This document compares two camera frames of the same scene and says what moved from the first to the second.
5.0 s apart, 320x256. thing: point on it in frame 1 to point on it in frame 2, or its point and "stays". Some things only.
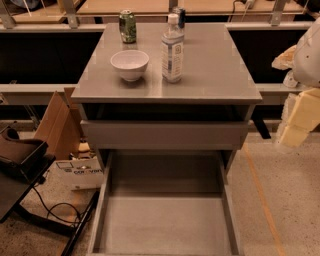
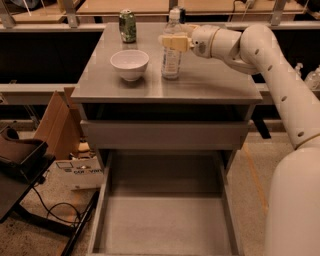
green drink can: x=128 y=26 stays
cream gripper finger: x=285 y=60 to x=202 y=38
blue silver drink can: x=182 y=17 stays
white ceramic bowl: x=130 y=64 stays
